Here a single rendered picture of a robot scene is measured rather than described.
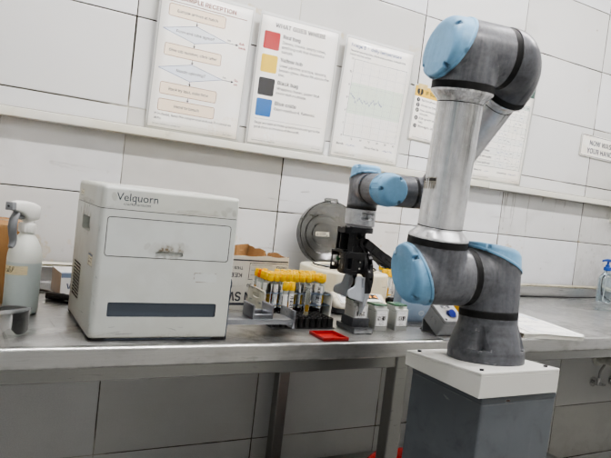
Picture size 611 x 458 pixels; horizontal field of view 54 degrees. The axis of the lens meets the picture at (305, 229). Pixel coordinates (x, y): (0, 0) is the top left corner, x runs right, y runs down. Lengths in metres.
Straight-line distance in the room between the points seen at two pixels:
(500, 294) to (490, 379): 0.17
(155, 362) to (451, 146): 0.69
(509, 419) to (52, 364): 0.84
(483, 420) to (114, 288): 0.73
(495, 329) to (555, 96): 1.80
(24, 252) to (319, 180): 1.06
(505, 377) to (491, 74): 0.55
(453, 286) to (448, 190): 0.18
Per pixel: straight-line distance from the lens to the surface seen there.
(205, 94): 1.92
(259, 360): 1.31
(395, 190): 1.37
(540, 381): 1.26
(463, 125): 1.15
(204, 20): 1.94
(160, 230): 1.22
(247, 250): 1.92
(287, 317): 1.40
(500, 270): 1.23
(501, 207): 2.66
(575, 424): 3.34
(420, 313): 1.73
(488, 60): 1.16
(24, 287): 1.41
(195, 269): 1.25
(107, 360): 1.21
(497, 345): 1.23
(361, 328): 1.51
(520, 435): 1.28
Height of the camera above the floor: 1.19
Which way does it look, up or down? 3 degrees down
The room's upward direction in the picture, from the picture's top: 7 degrees clockwise
